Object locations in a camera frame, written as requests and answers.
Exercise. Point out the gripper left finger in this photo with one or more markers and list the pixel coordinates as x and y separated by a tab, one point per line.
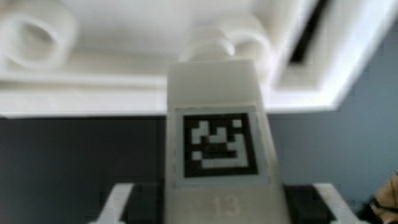
132	205

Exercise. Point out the white square tabletop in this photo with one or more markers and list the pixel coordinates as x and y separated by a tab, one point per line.
86	50

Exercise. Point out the white U-shaped obstacle fence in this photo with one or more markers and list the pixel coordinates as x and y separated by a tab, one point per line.
306	86

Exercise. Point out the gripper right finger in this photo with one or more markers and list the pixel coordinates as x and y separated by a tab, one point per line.
317	205

